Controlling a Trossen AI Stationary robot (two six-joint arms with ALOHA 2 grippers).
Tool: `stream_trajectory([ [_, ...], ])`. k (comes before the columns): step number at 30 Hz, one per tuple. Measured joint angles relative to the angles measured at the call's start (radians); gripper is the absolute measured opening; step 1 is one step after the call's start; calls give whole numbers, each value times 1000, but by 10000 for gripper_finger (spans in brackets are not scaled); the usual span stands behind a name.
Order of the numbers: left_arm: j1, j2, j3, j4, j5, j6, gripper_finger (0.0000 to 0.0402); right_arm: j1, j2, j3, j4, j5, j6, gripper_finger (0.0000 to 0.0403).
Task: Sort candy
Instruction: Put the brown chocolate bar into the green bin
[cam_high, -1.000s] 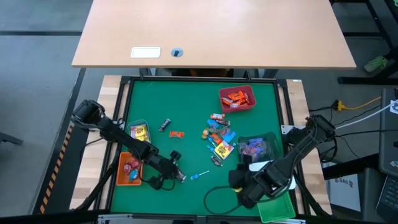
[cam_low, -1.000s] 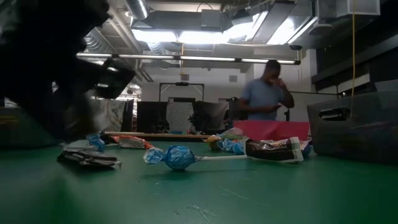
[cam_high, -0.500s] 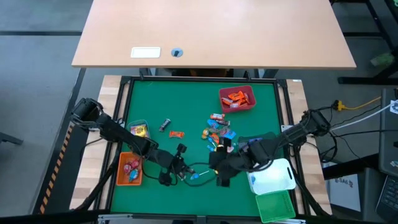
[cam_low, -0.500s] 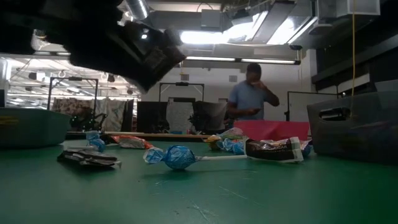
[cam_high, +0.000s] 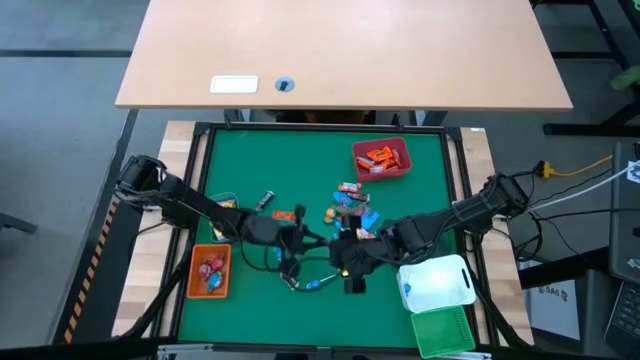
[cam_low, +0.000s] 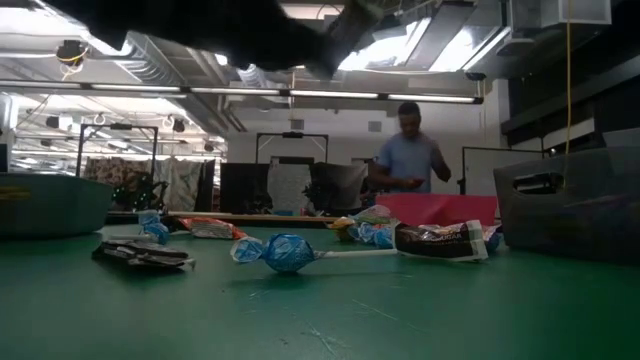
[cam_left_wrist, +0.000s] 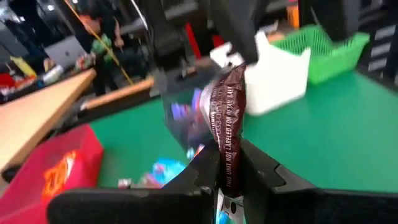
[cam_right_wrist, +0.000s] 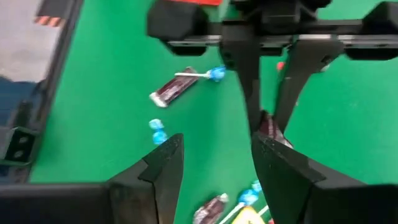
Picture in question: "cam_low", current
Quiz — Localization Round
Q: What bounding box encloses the dark grey translucent bin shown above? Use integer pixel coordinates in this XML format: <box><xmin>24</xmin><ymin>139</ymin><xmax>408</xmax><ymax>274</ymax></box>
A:
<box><xmin>492</xmin><ymin>144</ymin><xmax>640</xmax><ymax>264</ymax></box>

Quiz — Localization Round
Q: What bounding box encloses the teal translucent round container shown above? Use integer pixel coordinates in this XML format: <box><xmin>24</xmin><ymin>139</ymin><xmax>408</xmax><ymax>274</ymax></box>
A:
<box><xmin>0</xmin><ymin>172</ymin><xmax>115</xmax><ymax>237</ymax></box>

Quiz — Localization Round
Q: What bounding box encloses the long ceiling light bar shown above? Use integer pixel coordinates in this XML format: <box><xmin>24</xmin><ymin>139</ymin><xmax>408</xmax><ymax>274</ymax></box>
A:
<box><xmin>0</xmin><ymin>78</ymin><xmax>485</xmax><ymax>105</ymax></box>

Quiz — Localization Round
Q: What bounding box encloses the white ceiling box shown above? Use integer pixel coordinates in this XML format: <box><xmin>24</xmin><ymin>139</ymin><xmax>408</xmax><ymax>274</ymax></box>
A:
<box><xmin>539</xmin><ymin>0</ymin><xmax>613</xmax><ymax>29</ymax></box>

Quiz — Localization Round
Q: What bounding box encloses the white quilted cloth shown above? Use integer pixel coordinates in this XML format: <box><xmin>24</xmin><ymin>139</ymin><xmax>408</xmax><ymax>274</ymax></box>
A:
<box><xmin>267</xmin><ymin>163</ymin><xmax>312</xmax><ymax>212</ymax></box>

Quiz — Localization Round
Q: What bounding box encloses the patterned hanging cloth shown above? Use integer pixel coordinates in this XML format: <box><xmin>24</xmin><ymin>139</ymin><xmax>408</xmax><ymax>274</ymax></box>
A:
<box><xmin>82</xmin><ymin>156</ymin><xmax>151</xmax><ymax>187</ymax></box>

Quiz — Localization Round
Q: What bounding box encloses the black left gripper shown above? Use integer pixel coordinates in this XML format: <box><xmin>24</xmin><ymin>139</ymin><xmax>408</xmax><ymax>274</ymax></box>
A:
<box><xmin>219</xmin><ymin>0</ymin><xmax>386</xmax><ymax>80</ymax></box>

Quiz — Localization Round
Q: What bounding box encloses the black upright panel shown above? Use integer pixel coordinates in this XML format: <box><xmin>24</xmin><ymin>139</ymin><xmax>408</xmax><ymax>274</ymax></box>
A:
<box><xmin>219</xmin><ymin>161</ymin><xmax>271</xmax><ymax>215</ymax></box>

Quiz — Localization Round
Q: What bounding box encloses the green table mat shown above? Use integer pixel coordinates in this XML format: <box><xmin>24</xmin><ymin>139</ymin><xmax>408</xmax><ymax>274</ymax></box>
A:
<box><xmin>0</xmin><ymin>224</ymin><xmax>640</xmax><ymax>360</ymax></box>

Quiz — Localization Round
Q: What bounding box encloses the red plastic bin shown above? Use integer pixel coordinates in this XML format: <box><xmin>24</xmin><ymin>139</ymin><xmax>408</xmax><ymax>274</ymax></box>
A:
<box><xmin>374</xmin><ymin>192</ymin><xmax>500</xmax><ymax>227</ymax></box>

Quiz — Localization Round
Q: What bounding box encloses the orange Reese's candy packet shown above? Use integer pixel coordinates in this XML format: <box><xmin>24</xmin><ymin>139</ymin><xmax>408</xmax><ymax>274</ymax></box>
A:
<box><xmin>177</xmin><ymin>215</ymin><xmax>249</xmax><ymax>241</ymax></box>

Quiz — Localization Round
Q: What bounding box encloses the pale hanging cloth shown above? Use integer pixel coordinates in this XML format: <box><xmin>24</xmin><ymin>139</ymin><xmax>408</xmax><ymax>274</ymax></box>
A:
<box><xmin>160</xmin><ymin>157</ymin><xmax>204</xmax><ymax>213</ymax></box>

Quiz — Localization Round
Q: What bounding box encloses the black gantry frame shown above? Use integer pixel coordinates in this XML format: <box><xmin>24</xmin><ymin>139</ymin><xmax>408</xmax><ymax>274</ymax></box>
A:
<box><xmin>254</xmin><ymin>131</ymin><xmax>330</xmax><ymax>166</ymax></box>
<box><xmin>75</xmin><ymin>122</ymin><xmax>160</xmax><ymax>177</ymax></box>

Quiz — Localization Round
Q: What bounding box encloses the ceiling cable reel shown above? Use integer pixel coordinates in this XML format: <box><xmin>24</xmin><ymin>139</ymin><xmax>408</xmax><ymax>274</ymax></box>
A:
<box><xmin>54</xmin><ymin>39</ymin><xmax>90</xmax><ymax>67</ymax></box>

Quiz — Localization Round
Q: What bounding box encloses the person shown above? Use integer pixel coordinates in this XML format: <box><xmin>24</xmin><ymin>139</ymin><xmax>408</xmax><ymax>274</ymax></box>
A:
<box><xmin>369</xmin><ymin>101</ymin><xmax>453</xmax><ymax>195</ymax></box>

